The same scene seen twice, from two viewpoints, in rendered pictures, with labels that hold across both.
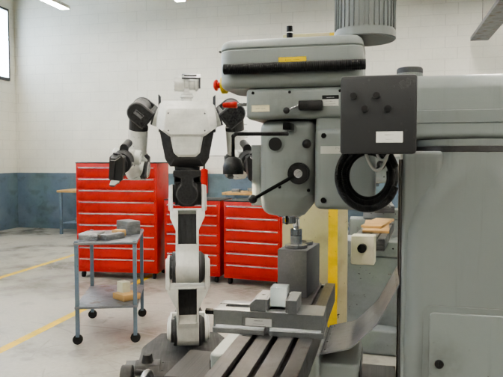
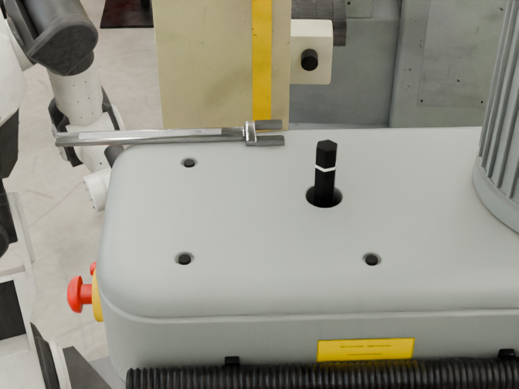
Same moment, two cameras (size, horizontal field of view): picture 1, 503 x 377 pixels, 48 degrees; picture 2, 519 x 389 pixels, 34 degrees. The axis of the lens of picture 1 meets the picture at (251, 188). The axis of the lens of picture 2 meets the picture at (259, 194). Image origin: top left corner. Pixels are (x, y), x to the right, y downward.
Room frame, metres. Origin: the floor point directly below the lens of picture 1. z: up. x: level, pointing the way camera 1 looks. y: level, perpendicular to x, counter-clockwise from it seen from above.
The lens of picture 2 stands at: (1.33, 0.10, 2.43)
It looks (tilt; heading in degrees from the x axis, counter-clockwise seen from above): 39 degrees down; 345
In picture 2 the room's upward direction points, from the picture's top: straight up
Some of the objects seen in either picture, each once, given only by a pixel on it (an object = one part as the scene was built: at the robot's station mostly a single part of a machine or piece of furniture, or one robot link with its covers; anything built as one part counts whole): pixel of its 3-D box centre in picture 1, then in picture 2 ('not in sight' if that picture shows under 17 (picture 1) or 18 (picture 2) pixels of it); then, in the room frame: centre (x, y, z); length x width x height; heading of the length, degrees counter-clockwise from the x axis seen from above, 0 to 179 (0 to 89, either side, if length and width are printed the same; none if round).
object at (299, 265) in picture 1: (299, 266); not in sight; (2.31, -0.20, 1.06); 0.22 x 0.12 x 0.20; 160
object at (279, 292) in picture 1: (280, 295); not in sight; (1.79, -0.09, 1.07); 0.06 x 0.05 x 0.06; 168
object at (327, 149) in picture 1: (346, 168); not in sight; (1.91, -0.32, 1.47); 0.24 x 0.19 x 0.26; 167
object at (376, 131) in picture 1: (378, 115); not in sight; (1.56, -0.35, 1.62); 0.20 x 0.09 x 0.21; 77
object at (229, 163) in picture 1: (233, 164); not in sight; (1.97, 0.06, 1.48); 0.07 x 0.07 x 0.06
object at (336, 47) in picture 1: (293, 67); (334, 254); (1.95, -0.14, 1.81); 0.47 x 0.26 x 0.16; 77
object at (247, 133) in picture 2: not in sight; (170, 135); (2.09, 0.00, 1.89); 0.24 x 0.04 x 0.01; 78
